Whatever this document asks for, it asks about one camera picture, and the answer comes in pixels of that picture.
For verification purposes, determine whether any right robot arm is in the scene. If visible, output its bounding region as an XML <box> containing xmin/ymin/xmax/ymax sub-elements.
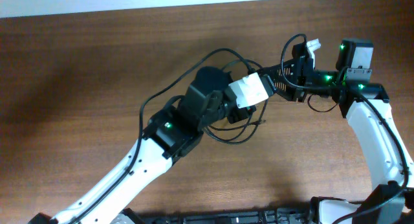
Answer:
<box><xmin>259</xmin><ymin>38</ymin><xmax>413</xmax><ymax>223</ymax></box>

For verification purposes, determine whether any black cable bundle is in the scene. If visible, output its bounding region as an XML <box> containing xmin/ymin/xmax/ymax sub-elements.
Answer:
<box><xmin>202</xmin><ymin>58</ymin><xmax>269</xmax><ymax>145</ymax></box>

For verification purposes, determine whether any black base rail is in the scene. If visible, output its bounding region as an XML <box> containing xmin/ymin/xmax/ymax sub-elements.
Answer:
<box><xmin>111</xmin><ymin>205</ymin><xmax>319</xmax><ymax>224</ymax></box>

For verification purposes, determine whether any right camera cable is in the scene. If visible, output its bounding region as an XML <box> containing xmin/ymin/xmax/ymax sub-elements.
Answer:
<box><xmin>279</xmin><ymin>33</ymin><xmax>410</xmax><ymax>224</ymax></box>

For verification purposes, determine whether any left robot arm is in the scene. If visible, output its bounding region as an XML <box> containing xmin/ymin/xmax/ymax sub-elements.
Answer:
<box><xmin>30</xmin><ymin>67</ymin><xmax>269</xmax><ymax>224</ymax></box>

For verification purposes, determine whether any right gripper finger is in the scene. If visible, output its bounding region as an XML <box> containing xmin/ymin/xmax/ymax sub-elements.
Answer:
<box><xmin>258</xmin><ymin>58</ymin><xmax>303</xmax><ymax>84</ymax></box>
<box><xmin>275</xmin><ymin>82</ymin><xmax>298</xmax><ymax>101</ymax></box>

